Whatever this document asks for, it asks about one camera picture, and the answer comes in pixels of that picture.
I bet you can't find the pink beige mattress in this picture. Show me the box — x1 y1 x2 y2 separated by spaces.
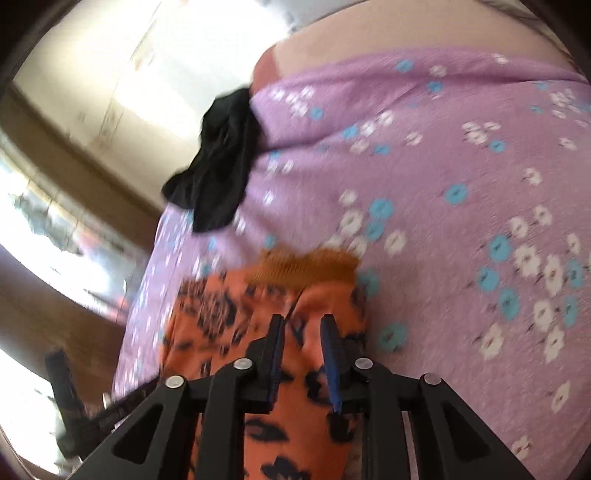
252 0 591 89

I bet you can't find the orange black floral garment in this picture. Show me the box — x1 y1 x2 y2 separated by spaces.
159 247 371 480

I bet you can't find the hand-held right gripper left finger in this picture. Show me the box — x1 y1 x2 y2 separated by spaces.
69 314 286 480

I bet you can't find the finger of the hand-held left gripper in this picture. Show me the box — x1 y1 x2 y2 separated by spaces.
44 349 116 460

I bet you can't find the wooden stained glass door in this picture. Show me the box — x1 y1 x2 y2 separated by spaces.
0 82 163 467

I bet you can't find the purple floral bedsheet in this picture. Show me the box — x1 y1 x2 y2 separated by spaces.
113 48 591 480

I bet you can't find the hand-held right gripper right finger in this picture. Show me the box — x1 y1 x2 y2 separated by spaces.
320 314 526 480

